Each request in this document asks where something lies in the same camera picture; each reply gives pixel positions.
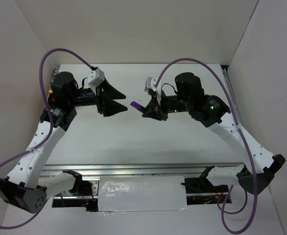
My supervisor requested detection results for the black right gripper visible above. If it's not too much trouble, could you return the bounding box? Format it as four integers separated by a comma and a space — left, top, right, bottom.
142, 89, 191, 120

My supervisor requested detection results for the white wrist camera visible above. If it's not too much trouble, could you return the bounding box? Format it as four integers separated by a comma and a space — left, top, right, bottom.
144, 77, 161, 94
87, 69, 105, 89

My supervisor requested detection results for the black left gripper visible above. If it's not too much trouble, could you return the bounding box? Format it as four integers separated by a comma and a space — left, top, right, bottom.
68, 76, 127, 117

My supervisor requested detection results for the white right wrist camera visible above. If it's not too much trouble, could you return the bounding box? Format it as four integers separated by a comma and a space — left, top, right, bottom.
144, 77, 161, 94

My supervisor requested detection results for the aluminium rail frame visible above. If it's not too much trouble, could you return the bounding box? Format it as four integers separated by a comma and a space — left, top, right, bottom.
41, 64, 242, 177

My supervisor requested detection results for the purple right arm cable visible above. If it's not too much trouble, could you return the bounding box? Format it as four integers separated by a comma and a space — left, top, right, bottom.
154, 58, 259, 233

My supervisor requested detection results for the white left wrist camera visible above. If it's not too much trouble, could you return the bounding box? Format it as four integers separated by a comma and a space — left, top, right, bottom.
87, 69, 105, 89

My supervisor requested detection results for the purple black highlighter marker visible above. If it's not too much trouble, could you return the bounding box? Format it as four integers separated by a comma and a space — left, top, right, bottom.
130, 101, 145, 113

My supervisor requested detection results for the orange round divided container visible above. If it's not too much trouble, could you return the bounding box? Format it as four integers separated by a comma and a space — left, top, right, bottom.
48, 89, 55, 103

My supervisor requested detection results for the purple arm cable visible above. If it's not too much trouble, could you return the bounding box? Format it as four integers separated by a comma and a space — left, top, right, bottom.
0, 48, 97, 230
154, 58, 259, 233

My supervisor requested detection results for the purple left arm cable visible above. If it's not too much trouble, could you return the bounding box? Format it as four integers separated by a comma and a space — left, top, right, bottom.
0, 48, 97, 230

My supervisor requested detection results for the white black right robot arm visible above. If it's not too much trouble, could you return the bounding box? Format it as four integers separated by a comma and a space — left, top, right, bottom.
141, 72, 286, 194

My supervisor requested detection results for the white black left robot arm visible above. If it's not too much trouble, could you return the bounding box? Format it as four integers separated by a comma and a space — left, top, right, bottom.
0, 69, 127, 214

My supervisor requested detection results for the white front cover panel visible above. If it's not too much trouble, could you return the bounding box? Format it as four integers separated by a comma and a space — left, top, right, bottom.
98, 176, 188, 212

